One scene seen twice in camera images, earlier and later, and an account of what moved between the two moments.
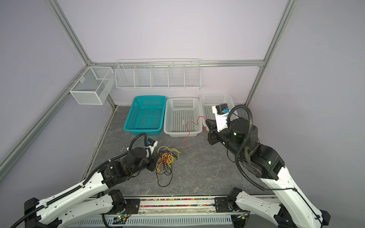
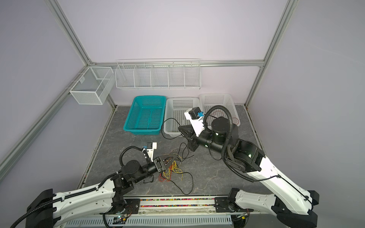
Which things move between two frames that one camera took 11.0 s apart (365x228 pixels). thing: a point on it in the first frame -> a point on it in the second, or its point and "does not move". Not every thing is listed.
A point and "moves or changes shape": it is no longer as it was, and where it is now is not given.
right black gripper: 214,139 -> 194,139
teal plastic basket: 147,115 does not move
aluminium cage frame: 137,63 does not move
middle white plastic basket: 182,117 does not move
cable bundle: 166,156 moves or changes shape
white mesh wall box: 93,86 does not move
